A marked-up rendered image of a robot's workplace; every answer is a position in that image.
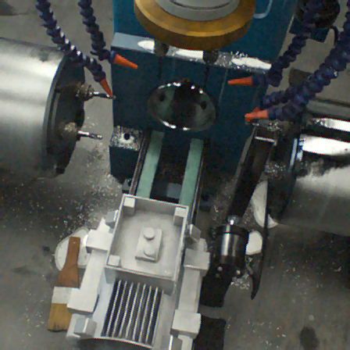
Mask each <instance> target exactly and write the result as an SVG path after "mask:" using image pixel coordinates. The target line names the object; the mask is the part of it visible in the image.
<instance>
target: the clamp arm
mask: <svg viewBox="0 0 350 350"><path fill-rule="evenodd" d="M275 138H276V132H275V131H273V130H266V129H262V128H258V127H257V128H256V129H255V132H254V134H253V137H252V140H251V143H250V145H249V148H248V151H247V154H246V156H245V160H244V162H243V164H242V167H241V171H240V173H239V176H238V179H237V182H236V184H235V187H234V191H233V193H232V198H231V200H230V204H229V206H228V209H227V212H226V217H225V221H226V222H228V223H229V221H230V220H235V217H237V221H238V222H239V224H241V221H242V219H243V217H244V214H245V211H246V209H247V208H248V205H249V203H250V201H251V199H252V196H253V194H254V191H255V189H256V186H257V184H258V182H259V179H260V177H261V175H262V173H263V170H264V168H265V165H266V164H267V159H268V157H269V155H270V152H271V150H272V148H273V145H274V143H275ZM230 217H231V218H230ZM239 219H240V221H239Z"/></svg>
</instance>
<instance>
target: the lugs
mask: <svg viewBox="0 0 350 350"><path fill-rule="evenodd" d="M118 213H119V210H113V211H110V212H107V215H106V218H105V225H107V226H108V227H111V228H112V229H114V227H115V224H116V219H117V216H118ZM200 234H201V231H200V230H199V229H198V228H197V227H195V226H194V225H193V224H189V225H187V228H186V233H185V241H186V242H187V243H188V244H190V245H191V244H195V243H199V239H200ZM96 325H97V322H96V321H94V320H90V319H88V318H87V319H82V318H80V319H77V321H76V324H75V327H74V330H73V334H75V335H77V336H79V337H81V338H94V337H95V328H96ZM159 350H182V340H181V339H179V338H178V337H175V336H173V335H163V336H162V340H161V345H160V348H159Z"/></svg>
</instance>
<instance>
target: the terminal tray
mask: <svg viewBox="0 0 350 350"><path fill-rule="evenodd" d="M129 199H131V200H132V201H133V203H132V204H131V205H129V204H127V201H128V200H129ZM179 209H182V210H183V214H178V213H177V211H178V210H179ZM187 214H188V206H184V205H177V204H173V203H168V202H161V201H156V200H152V199H148V198H141V197H137V196H133V195H125V194H124V195H123V199H122V202H121V206H120V210H119V213H118V216H117V219H116V224H115V227H114V230H113V233H112V238H111V241H110V244H109V249H108V251H107V255H106V257H107V258H106V261H105V265H104V268H105V279H106V283H107V284H112V283H113V279H115V282H116V284H118V283H119V282H120V280H121V283H122V284H125V283H126V280H127V284H132V281H133V282H134V285H136V286H138V283H140V287H144V286H145V284H146V288H150V286H152V290H156V288H158V291H159V292H162V291H163V289H164V294H166V295H169V296H172V293H175V290H176V286H177V279H178V274H179V270H180V262H181V257H182V254H183V249H184V242H185V233H186V228H187V224H188V222H187V221H186V219H187ZM112 258H116V259H117V262H116V263H111V259H112ZM166 269H171V274H166V272H165V271H166Z"/></svg>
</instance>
